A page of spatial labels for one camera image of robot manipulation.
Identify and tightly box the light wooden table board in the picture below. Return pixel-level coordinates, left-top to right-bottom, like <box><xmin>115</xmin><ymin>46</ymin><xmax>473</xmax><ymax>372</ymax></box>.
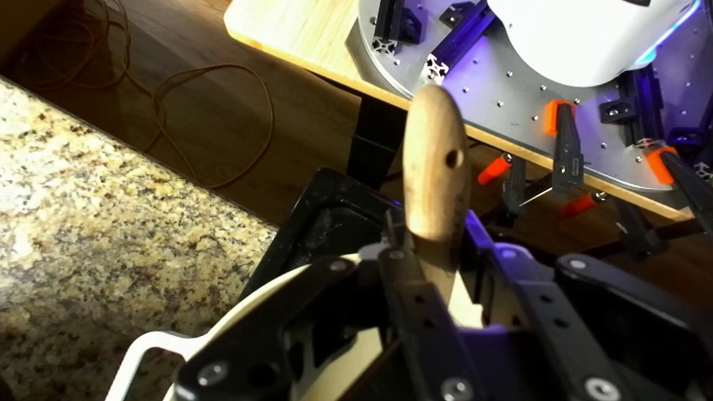
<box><xmin>220</xmin><ymin>0</ymin><xmax>698</xmax><ymax>224</ymax></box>

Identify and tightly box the orange black bar clamp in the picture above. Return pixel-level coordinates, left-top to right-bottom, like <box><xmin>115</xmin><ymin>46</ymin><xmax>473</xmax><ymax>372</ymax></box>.
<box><xmin>477</xmin><ymin>153</ymin><xmax>531</xmax><ymax>221</ymax></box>
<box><xmin>641</xmin><ymin>138</ymin><xmax>713</xmax><ymax>240</ymax></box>
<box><xmin>519</xmin><ymin>97</ymin><xmax>609</xmax><ymax>221</ymax></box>

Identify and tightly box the black aluminium extrusion bar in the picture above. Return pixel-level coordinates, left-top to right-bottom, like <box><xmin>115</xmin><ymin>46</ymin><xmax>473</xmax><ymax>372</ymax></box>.
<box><xmin>372</xmin><ymin>0</ymin><xmax>429</xmax><ymax>55</ymax></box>
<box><xmin>421</xmin><ymin>2</ymin><xmax>500</xmax><ymax>85</ymax></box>

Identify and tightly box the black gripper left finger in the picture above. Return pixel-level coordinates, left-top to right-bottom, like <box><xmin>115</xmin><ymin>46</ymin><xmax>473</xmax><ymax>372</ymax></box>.
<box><xmin>170</xmin><ymin>240</ymin><xmax>486</xmax><ymax>401</ymax></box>

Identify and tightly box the white two-handled pot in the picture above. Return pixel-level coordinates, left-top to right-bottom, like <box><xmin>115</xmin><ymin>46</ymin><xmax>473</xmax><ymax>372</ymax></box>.
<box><xmin>103</xmin><ymin>251</ymin><xmax>389</xmax><ymax>401</ymax></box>

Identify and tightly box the black electric stove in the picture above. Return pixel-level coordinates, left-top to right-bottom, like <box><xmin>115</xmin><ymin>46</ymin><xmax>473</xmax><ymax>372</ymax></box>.
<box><xmin>259</xmin><ymin>164</ymin><xmax>398</xmax><ymax>299</ymax></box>

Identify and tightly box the grey metal base plate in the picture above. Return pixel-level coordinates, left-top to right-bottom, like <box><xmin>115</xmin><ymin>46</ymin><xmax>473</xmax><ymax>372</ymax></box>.
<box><xmin>345</xmin><ymin>0</ymin><xmax>713</xmax><ymax>196</ymax></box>

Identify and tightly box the wooden spoon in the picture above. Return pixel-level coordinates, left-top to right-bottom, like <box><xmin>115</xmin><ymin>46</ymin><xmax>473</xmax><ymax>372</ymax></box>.
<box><xmin>399</xmin><ymin>81</ymin><xmax>484</xmax><ymax>329</ymax></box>

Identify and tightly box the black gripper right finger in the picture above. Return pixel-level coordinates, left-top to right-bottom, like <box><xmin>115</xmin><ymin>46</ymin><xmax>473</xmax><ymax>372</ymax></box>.
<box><xmin>464</xmin><ymin>210</ymin><xmax>713</xmax><ymax>401</ymax></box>

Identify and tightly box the thin floor cable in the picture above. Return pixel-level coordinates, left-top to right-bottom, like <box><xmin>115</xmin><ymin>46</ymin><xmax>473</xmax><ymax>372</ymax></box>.
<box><xmin>13</xmin><ymin>0</ymin><xmax>139</xmax><ymax>94</ymax></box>
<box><xmin>151</xmin><ymin>61</ymin><xmax>279</xmax><ymax>191</ymax></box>

